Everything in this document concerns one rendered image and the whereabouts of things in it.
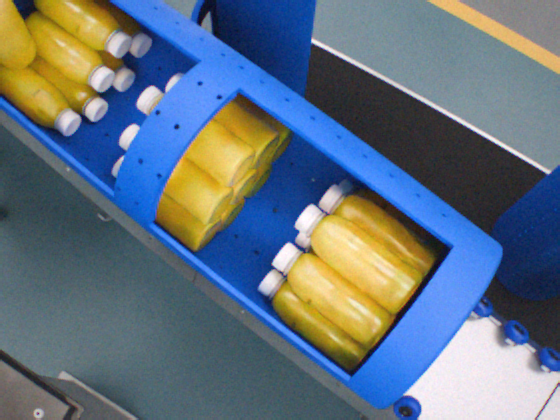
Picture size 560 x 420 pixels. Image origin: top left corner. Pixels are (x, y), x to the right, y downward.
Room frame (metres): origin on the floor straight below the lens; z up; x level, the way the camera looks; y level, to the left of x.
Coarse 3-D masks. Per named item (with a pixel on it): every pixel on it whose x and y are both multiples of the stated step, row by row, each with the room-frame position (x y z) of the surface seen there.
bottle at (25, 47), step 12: (0, 0) 0.50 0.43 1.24; (0, 12) 0.48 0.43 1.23; (12, 12) 0.49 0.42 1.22; (0, 24) 0.47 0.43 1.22; (12, 24) 0.48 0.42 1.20; (24, 24) 0.50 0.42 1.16; (0, 36) 0.46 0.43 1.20; (12, 36) 0.47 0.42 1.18; (24, 36) 0.49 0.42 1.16; (0, 48) 0.46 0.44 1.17; (12, 48) 0.47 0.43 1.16; (24, 48) 0.48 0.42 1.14; (36, 48) 0.50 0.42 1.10; (0, 60) 0.46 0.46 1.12; (12, 60) 0.46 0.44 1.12; (24, 60) 0.47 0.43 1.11
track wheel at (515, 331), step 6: (510, 324) 0.17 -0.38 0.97; (516, 324) 0.17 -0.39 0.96; (504, 330) 0.16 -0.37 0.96; (510, 330) 0.16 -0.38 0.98; (516, 330) 0.16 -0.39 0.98; (522, 330) 0.16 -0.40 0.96; (510, 336) 0.15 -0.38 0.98; (516, 336) 0.15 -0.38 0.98; (522, 336) 0.15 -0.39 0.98; (528, 336) 0.15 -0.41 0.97; (516, 342) 0.14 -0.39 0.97; (522, 342) 0.14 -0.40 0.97
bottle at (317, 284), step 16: (304, 256) 0.21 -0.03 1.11; (288, 272) 0.19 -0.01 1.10; (304, 272) 0.19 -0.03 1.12; (320, 272) 0.19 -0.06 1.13; (336, 272) 0.19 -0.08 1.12; (304, 288) 0.17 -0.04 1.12; (320, 288) 0.17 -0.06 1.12; (336, 288) 0.17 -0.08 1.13; (352, 288) 0.17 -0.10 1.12; (320, 304) 0.15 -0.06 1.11; (336, 304) 0.15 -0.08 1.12; (352, 304) 0.15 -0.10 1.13; (368, 304) 0.15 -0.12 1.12; (336, 320) 0.13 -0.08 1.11; (352, 320) 0.13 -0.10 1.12; (368, 320) 0.13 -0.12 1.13; (384, 320) 0.13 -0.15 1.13; (352, 336) 0.11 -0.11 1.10; (368, 336) 0.11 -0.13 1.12
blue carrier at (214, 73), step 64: (128, 0) 0.53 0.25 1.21; (128, 64) 0.54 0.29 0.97; (192, 64) 0.53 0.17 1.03; (192, 128) 0.33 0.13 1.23; (320, 128) 0.36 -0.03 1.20; (128, 192) 0.26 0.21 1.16; (320, 192) 0.35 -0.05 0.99; (384, 192) 0.28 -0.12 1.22; (192, 256) 0.19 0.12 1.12; (256, 256) 0.24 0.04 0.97; (448, 256) 0.21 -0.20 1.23; (448, 320) 0.13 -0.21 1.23; (384, 384) 0.05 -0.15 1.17
